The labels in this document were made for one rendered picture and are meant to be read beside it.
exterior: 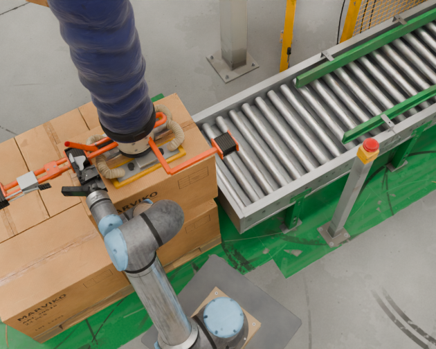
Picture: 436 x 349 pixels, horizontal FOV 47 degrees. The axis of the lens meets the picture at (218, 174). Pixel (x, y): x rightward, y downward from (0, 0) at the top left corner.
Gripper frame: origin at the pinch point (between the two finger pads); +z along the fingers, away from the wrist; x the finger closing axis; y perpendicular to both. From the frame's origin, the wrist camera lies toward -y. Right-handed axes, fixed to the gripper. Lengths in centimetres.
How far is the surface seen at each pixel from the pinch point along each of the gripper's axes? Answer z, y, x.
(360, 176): -53, 115, -39
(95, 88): -7.1, 19.2, 41.7
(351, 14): 41, 183, -47
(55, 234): 9, -27, -66
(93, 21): -11, 25, 72
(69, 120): 73, 6, -66
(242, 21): 94, 138, -74
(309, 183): -35, 102, -64
